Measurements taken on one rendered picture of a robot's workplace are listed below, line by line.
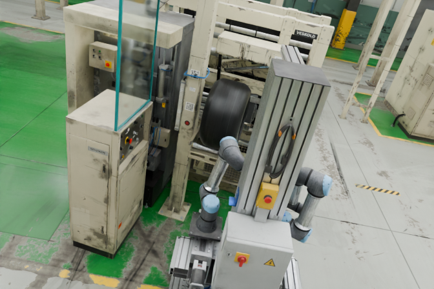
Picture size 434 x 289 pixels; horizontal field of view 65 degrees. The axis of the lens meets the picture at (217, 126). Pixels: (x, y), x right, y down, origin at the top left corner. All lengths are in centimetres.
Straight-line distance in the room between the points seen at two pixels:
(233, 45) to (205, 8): 44
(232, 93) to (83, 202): 142
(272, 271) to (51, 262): 193
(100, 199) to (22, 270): 85
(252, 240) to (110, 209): 134
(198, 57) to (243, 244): 151
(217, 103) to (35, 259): 193
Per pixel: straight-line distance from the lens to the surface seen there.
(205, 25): 264
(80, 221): 303
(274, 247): 180
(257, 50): 287
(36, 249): 335
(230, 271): 192
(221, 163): 230
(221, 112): 262
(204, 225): 244
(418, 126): 685
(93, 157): 255
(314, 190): 219
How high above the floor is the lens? 250
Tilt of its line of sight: 29 degrees down
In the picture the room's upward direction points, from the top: 12 degrees clockwise
